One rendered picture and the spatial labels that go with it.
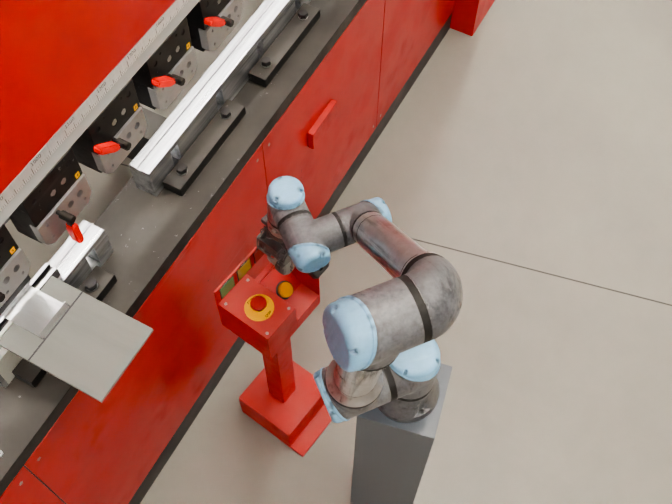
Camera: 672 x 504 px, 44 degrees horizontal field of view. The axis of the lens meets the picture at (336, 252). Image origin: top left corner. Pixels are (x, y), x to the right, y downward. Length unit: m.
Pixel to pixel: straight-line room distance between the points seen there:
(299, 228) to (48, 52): 0.56
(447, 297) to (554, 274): 1.73
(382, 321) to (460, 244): 1.76
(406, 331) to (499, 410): 1.50
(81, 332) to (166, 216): 0.40
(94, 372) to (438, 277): 0.76
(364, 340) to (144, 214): 0.93
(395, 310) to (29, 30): 0.75
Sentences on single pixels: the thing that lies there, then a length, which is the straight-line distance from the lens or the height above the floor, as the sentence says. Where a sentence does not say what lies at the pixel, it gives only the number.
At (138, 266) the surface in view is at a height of 0.87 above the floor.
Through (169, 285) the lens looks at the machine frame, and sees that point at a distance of 2.09.
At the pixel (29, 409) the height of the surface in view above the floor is 0.87.
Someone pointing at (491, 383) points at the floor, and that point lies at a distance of 2.82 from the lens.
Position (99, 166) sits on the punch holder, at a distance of 1.84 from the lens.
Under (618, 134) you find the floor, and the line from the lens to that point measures 3.48.
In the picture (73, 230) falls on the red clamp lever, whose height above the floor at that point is 1.15.
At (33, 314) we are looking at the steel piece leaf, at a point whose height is 1.00.
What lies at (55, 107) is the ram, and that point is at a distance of 1.63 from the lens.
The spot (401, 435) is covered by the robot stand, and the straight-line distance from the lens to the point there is 1.95.
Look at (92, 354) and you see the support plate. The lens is 1.79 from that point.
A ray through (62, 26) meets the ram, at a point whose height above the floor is 1.53.
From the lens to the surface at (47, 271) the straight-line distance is 1.92.
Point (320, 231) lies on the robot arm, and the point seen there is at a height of 1.16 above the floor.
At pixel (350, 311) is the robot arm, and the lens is 1.30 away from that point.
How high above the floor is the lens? 2.58
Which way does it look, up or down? 60 degrees down
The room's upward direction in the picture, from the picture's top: straight up
